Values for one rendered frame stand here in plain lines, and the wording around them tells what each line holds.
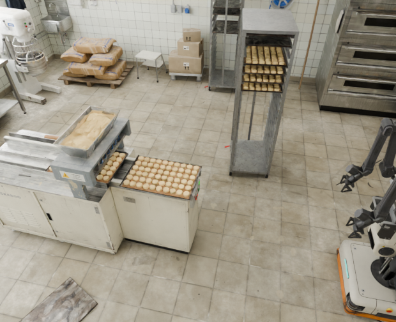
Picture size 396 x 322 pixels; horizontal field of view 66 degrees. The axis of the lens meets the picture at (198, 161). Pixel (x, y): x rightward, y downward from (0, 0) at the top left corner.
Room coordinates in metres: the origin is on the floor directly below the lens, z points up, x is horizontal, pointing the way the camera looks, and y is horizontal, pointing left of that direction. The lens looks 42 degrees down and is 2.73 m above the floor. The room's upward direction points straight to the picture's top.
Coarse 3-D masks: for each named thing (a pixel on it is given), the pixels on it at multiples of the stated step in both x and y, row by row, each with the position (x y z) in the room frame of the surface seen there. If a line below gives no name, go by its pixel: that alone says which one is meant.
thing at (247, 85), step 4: (244, 84) 2.85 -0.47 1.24; (248, 84) 2.89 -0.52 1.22; (252, 84) 2.85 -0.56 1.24; (256, 84) 2.85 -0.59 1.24; (260, 84) 2.89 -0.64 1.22; (264, 84) 2.85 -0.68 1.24; (268, 84) 2.87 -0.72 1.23; (272, 84) 2.89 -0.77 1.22; (276, 84) 2.86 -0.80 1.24; (244, 88) 2.79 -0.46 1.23; (248, 88) 2.81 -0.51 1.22; (252, 88) 2.78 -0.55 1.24; (256, 88) 2.78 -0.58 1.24; (260, 88) 2.78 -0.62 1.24; (264, 88) 2.77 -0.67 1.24; (268, 88) 2.78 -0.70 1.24; (272, 88) 2.77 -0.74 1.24; (276, 88) 2.77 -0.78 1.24
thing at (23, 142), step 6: (6, 138) 2.41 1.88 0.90; (12, 138) 2.41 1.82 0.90; (18, 138) 2.41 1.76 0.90; (24, 144) 2.37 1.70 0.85; (30, 144) 2.35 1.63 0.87; (36, 144) 2.33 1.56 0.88; (42, 144) 2.31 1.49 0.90; (48, 144) 2.31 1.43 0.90; (54, 150) 2.29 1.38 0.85; (60, 150) 2.27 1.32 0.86; (126, 162) 2.10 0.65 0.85; (132, 162) 2.09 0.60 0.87
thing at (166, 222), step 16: (112, 192) 1.82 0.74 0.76; (128, 192) 1.77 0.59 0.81; (144, 192) 1.74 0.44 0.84; (128, 208) 1.78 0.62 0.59; (144, 208) 1.74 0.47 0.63; (160, 208) 1.71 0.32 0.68; (176, 208) 1.67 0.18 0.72; (192, 208) 1.78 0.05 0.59; (128, 224) 1.79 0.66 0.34; (144, 224) 1.75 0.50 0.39; (160, 224) 1.71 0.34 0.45; (176, 224) 1.67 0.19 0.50; (192, 224) 1.77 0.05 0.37; (128, 240) 1.84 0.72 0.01; (144, 240) 1.76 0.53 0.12; (160, 240) 1.72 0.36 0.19; (176, 240) 1.68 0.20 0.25; (192, 240) 1.76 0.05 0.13
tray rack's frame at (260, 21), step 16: (256, 16) 3.12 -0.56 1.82; (272, 16) 3.12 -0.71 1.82; (288, 16) 3.12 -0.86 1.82; (240, 32) 3.36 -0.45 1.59; (256, 32) 2.74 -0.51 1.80; (272, 32) 2.72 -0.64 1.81; (288, 32) 2.71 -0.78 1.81; (240, 48) 3.35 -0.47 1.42; (240, 144) 3.25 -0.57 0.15; (256, 144) 3.25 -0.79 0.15; (240, 160) 2.92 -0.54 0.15; (256, 160) 2.92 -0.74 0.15
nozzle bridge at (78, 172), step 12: (120, 120) 2.30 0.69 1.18; (108, 132) 2.12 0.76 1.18; (120, 132) 2.14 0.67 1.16; (108, 144) 1.95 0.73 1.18; (120, 144) 2.32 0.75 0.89; (60, 156) 1.81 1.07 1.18; (72, 156) 1.81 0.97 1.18; (96, 156) 1.81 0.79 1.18; (108, 156) 1.97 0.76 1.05; (60, 168) 1.69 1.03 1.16; (72, 168) 1.67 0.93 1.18; (84, 168) 1.67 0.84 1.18; (96, 168) 1.82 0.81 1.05; (60, 180) 1.70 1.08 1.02; (72, 180) 1.67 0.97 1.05; (84, 180) 1.65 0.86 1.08; (72, 192) 1.69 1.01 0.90; (84, 192) 1.66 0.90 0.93
